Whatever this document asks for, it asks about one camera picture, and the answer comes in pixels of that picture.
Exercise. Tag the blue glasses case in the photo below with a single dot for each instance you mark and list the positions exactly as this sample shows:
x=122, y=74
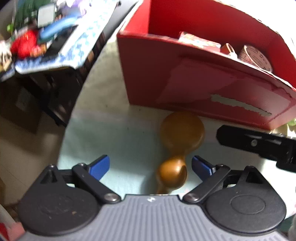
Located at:
x=57, y=27

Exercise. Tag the grey power adapter block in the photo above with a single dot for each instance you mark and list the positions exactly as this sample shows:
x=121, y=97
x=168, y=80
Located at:
x=46, y=15

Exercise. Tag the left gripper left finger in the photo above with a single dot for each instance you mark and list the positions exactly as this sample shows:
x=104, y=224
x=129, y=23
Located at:
x=88, y=176

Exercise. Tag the red gift box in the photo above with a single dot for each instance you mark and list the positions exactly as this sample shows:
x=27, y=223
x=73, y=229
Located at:
x=199, y=42

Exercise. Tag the brown gourd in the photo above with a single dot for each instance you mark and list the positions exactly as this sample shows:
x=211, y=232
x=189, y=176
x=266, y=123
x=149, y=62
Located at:
x=181, y=133

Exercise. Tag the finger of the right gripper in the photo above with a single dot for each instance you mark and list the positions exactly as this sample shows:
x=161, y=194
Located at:
x=264, y=144

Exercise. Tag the green pouch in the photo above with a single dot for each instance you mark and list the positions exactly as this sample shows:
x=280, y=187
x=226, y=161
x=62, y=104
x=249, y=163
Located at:
x=26, y=11

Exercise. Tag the printed tape roll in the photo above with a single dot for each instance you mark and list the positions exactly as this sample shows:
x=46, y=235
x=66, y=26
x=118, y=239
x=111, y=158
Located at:
x=253, y=56

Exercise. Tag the red plush item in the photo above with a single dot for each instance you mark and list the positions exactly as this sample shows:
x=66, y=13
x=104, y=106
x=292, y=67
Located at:
x=24, y=44

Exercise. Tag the green plush toy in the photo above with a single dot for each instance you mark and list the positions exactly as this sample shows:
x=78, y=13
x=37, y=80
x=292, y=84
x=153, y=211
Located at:
x=292, y=122

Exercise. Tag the red cardboard box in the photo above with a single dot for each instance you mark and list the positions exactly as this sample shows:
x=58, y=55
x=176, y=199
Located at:
x=161, y=72

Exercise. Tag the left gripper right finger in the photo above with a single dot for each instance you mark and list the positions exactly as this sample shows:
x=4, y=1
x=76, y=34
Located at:
x=211, y=176

